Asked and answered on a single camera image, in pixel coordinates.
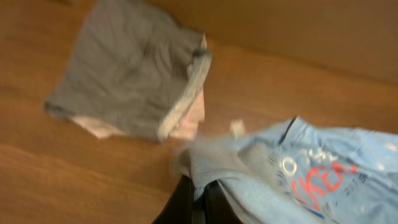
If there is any grey folded garment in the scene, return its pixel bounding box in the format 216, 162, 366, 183
44, 0, 212, 141

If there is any light blue printed t-shirt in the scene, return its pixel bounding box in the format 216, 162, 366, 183
176, 118, 397, 224

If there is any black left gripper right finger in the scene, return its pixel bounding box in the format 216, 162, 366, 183
204, 180, 243, 224

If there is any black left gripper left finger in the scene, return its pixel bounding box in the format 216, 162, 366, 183
152, 175, 195, 224

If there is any beige folded garment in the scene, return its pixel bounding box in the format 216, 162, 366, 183
70, 37, 212, 140

